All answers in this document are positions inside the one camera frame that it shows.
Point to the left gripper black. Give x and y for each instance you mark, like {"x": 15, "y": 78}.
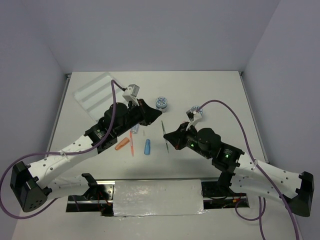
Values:
{"x": 148, "y": 114}

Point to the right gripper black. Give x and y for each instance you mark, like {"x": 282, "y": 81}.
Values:
{"x": 176, "y": 137}

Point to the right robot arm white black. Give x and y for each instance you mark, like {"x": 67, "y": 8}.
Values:
{"x": 242, "y": 175}

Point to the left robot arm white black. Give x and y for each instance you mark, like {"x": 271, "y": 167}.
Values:
{"x": 39, "y": 181}

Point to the clear spray bottle blue cap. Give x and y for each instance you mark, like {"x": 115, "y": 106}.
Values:
{"x": 135, "y": 129}

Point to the blue white round jar left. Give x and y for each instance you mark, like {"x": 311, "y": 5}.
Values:
{"x": 161, "y": 103}

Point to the blue white round jar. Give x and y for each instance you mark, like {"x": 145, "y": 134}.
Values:
{"x": 200, "y": 111}
{"x": 161, "y": 103}

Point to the orange thin pen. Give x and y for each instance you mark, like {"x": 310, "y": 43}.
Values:
{"x": 131, "y": 143}

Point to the blue translucent cap case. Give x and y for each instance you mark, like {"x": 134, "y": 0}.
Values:
{"x": 147, "y": 147}

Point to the orange translucent cap case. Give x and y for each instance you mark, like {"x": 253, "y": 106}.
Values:
{"x": 122, "y": 143}

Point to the blue white round jar right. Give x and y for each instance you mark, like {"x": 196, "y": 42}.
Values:
{"x": 200, "y": 111}

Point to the white compartment tray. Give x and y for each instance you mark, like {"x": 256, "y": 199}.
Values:
{"x": 96, "y": 97}

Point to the silver foil covered panel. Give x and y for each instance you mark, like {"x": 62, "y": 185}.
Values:
{"x": 158, "y": 198}

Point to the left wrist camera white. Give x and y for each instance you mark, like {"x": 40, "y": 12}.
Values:
{"x": 130, "y": 94}

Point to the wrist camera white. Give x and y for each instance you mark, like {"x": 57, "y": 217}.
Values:
{"x": 192, "y": 121}
{"x": 130, "y": 94}

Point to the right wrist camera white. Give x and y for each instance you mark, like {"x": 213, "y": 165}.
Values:
{"x": 192, "y": 121}

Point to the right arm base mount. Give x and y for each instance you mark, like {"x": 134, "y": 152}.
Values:
{"x": 213, "y": 198}

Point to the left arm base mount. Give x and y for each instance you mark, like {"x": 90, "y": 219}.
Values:
{"x": 99, "y": 201}

